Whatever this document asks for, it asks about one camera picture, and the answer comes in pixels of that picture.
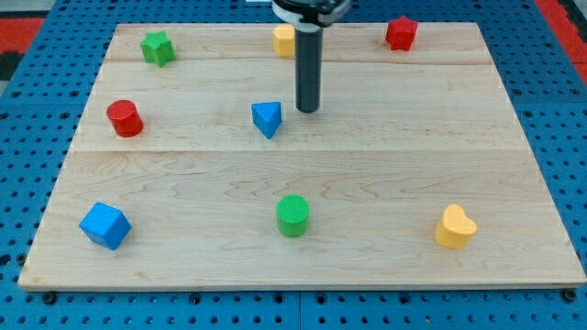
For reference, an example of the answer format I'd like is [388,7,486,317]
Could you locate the yellow hexagon block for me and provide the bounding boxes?
[272,24,295,58]

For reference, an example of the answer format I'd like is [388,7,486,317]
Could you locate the light wooden board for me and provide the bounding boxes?
[19,23,586,292]

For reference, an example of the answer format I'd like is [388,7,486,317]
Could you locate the blue cube block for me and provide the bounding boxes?
[79,202,132,250]

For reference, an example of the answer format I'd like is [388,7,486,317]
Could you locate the blue triangle block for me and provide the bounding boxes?
[251,102,282,139]

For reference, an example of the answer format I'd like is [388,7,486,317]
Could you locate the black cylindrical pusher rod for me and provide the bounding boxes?
[294,28,323,113]

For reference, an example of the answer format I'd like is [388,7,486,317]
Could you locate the yellow heart block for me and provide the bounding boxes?
[435,204,478,249]

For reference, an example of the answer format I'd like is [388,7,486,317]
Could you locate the red cylinder block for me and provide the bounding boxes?
[106,99,143,138]

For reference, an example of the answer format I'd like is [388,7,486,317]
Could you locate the green cylinder block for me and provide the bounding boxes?
[276,194,310,237]

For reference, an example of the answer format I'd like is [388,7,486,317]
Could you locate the red star block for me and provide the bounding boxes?
[385,16,418,51]

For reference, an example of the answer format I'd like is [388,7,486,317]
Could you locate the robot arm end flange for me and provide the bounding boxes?
[271,0,351,33]

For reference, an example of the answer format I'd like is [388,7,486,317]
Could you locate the green star block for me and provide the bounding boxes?
[140,30,176,67]

